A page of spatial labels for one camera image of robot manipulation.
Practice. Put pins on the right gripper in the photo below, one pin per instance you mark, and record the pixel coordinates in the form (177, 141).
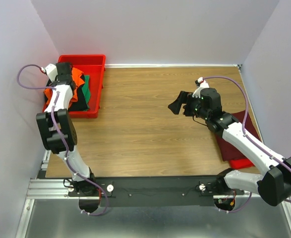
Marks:
(187, 104)

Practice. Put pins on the orange t-shirt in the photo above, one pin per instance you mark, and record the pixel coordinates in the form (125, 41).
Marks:
(78, 96)

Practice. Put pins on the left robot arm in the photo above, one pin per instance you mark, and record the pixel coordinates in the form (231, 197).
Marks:
(57, 130)

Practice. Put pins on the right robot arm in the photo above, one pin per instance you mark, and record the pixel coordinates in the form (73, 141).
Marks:
(273, 183)

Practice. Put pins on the folded maroon t-shirt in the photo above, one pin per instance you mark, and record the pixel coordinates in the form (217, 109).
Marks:
(229, 152)

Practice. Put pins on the folded red t-shirt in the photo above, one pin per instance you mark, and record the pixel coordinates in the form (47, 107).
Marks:
(240, 164)

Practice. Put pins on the red plastic bin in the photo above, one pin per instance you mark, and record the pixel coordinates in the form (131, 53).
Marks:
(92, 65)

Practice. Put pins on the green t-shirt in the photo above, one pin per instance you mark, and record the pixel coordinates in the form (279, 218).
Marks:
(85, 89)

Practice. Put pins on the black t-shirt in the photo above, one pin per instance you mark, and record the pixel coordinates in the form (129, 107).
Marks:
(64, 97)

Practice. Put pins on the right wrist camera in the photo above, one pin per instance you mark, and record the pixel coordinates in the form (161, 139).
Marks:
(201, 84)

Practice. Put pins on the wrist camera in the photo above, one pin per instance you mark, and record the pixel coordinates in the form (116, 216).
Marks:
(201, 84)
(51, 71)

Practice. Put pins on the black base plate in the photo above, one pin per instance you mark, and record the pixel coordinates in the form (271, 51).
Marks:
(162, 191)

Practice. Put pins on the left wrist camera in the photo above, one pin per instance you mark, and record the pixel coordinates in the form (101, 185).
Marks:
(51, 71)

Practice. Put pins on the aluminium frame rail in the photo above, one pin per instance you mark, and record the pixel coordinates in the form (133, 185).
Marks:
(98, 204)

